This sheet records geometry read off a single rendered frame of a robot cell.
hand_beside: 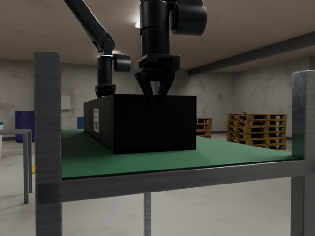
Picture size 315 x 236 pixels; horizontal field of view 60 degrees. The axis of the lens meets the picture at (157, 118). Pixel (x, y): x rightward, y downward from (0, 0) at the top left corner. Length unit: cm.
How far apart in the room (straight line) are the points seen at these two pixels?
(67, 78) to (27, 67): 135
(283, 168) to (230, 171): 10
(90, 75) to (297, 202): 1024
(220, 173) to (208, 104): 1178
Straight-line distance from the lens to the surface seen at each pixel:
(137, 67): 53
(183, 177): 39
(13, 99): 1056
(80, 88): 1053
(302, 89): 53
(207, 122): 649
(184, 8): 56
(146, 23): 53
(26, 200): 346
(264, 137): 746
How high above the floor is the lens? 103
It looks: 2 degrees down
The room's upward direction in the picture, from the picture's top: straight up
